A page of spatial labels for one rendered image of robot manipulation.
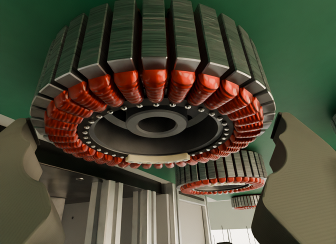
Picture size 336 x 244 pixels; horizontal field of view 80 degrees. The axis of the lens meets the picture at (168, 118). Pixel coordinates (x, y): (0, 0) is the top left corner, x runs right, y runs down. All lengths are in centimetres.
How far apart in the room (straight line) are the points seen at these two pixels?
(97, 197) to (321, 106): 25
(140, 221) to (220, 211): 629
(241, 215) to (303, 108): 640
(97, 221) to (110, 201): 3
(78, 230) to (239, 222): 616
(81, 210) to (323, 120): 47
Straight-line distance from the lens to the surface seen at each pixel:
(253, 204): 70
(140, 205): 37
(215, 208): 667
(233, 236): 659
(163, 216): 41
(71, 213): 55
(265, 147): 26
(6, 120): 20
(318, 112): 20
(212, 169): 22
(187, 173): 24
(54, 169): 23
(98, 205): 29
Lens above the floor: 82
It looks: 28 degrees down
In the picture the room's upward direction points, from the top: 177 degrees clockwise
